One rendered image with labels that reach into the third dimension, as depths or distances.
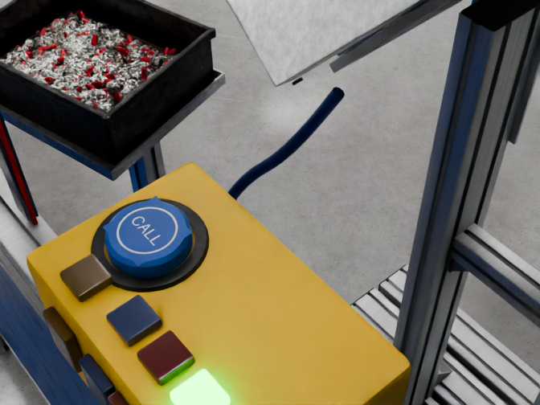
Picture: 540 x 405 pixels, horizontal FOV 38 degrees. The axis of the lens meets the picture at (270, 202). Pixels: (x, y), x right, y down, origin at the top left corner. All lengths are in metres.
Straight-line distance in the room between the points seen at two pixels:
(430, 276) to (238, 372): 0.75
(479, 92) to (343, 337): 0.53
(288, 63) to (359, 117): 1.37
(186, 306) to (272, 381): 0.05
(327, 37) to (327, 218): 1.15
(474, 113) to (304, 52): 0.25
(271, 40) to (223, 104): 1.40
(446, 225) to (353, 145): 1.00
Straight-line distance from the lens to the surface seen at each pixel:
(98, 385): 0.35
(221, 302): 0.35
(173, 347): 0.33
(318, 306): 0.35
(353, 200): 1.83
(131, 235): 0.36
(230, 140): 1.97
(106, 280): 0.36
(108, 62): 0.85
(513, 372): 1.52
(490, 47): 0.80
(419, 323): 1.16
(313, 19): 0.67
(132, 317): 0.34
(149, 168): 0.88
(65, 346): 0.37
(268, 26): 0.67
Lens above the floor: 1.36
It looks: 48 degrees down
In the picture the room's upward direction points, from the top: 1 degrees counter-clockwise
